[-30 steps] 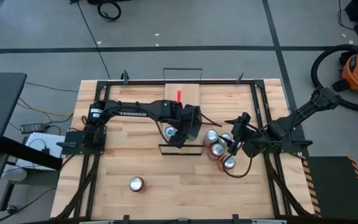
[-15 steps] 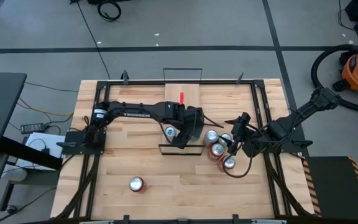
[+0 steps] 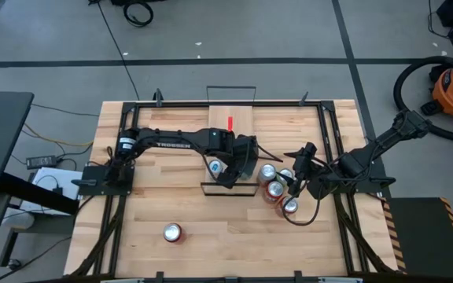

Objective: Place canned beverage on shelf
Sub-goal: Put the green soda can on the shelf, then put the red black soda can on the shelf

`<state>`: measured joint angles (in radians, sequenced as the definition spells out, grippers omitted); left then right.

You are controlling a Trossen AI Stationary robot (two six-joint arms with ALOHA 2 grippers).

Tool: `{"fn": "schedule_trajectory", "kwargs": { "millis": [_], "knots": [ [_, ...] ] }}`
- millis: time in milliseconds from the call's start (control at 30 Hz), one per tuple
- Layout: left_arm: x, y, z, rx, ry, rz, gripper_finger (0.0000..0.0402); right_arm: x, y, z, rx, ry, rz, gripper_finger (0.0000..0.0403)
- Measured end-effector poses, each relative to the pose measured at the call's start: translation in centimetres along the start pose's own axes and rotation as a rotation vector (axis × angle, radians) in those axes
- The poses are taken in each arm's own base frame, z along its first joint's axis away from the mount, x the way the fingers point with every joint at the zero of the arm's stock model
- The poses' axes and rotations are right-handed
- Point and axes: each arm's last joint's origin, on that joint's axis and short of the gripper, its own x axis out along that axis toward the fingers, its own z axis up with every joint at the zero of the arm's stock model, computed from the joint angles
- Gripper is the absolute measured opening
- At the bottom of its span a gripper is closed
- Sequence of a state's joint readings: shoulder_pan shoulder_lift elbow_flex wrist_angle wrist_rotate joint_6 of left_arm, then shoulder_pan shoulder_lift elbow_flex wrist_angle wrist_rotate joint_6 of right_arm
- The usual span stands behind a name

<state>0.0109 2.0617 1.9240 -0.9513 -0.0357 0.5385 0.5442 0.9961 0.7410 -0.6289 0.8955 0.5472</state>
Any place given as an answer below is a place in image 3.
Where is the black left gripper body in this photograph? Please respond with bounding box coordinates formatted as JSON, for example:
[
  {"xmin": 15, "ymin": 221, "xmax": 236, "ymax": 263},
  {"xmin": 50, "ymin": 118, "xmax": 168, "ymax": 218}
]
[{"xmin": 232, "ymin": 134, "xmax": 260, "ymax": 170}]

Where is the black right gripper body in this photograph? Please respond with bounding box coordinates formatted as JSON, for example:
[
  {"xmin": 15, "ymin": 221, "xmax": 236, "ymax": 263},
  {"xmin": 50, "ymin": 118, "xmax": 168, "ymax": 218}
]
[{"xmin": 295, "ymin": 155, "xmax": 322, "ymax": 186}]

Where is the light green soda can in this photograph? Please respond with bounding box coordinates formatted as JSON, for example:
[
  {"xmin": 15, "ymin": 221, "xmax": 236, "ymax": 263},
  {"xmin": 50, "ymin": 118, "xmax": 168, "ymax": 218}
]
[{"xmin": 276, "ymin": 167, "xmax": 295, "ymax": 186}]

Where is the red strawberry Fanta can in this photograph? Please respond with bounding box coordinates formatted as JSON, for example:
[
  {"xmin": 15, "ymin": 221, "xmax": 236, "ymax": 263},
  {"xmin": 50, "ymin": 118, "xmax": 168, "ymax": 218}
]
[
  {"xmin": 276, "ymin": 195, "xmax": 300, "ymax": 217},
  {"xmin": 264, "ymin": 180, "xmax": 285, "ymax": 204}
]

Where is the white pink Spindrift can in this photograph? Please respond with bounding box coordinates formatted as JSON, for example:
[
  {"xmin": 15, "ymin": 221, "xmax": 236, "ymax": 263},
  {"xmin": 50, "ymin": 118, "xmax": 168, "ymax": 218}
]
[{"xmin": 257, "ymin": 163, "xmax": 278, "ymax": 186}]

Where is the blue silver Red Bull can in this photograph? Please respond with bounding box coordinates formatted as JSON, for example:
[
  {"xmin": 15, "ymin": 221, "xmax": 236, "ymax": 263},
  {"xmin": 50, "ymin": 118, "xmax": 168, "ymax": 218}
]
[{"xmin": 208, "ymin": 159, "xmax": 225, "ymax": 177}]

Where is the red cola can black script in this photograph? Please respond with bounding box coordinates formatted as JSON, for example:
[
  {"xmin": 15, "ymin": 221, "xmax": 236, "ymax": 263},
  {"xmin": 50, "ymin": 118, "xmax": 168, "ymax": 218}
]
[{"xmin": 162, "ymin": 222, "xmax": 186, "ymax": 244}]

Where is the orange shop vacuum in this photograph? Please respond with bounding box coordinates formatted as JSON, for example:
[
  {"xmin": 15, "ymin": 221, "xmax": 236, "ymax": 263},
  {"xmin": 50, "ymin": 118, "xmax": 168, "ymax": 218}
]
[
  {"xmin": 392, "ymin": 55, "xmax": 453, "ymax": 145},
  {"xmin": 421, "ymin": 50, "xmax": 453, "ymax": 137}
]

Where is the black hazard striped platform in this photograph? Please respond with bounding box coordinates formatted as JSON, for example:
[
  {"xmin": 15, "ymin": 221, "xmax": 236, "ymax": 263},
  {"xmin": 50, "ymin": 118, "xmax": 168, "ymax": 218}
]
[{"xmin": 381, "ymin": 196, "xmax": 453, "ymax": 281}]

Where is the white paper sheet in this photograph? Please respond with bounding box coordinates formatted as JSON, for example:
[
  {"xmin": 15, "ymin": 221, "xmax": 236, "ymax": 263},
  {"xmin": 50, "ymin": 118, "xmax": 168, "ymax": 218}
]
[{"xmin": 20, "ymin": 167, "xmax": 84, "ymax": 216}]

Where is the black power adapter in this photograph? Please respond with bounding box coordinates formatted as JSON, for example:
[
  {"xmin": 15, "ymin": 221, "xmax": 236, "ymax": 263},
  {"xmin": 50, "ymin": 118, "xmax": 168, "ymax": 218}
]
[{"xmin": 25, "ymin": 155, "xmax": 57, "ymax": 170}]

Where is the black looping arm cable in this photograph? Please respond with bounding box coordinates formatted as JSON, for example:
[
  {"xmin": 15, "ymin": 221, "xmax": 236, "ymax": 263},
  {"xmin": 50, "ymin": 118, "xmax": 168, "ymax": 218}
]
[{"xmin": 281, "ymin": 184, "xmax": 330, "ymax": 227}]

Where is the black wire frame wooden shelf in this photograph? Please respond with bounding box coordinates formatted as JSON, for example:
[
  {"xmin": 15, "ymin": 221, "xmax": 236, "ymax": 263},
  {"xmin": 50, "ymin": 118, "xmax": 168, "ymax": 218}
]
[{"xmin": 200, "ymin": 85, "xmax": 260, "ymax": 197}]

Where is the black aluminium table frame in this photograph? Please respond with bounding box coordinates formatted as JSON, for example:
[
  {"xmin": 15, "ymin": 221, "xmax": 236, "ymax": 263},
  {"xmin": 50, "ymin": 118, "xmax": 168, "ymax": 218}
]
[{"xmin": 67, "ymin": 89, "xmax": 399, "ymax": 283}]

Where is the long black floor cable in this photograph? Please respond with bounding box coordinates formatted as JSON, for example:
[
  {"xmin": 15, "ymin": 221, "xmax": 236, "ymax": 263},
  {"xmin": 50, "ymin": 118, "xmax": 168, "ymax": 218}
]
[{"xmin": 88, "ymin": 0, "xmax": 141, "ymax": 101}]

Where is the coiled black cable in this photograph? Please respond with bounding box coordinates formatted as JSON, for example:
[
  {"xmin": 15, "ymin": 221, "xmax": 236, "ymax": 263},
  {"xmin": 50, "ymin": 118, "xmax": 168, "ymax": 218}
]
[{"xmin": 123, "ymin": 0, "xmax": 155, "ymax": 28}]

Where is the yellow floor cable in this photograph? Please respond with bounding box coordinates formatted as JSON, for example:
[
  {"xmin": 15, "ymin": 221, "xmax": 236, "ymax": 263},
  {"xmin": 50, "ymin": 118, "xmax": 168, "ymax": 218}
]
[{"xmin": 24, "ymin": 123, "xmax": 94, "ymax": 147}]

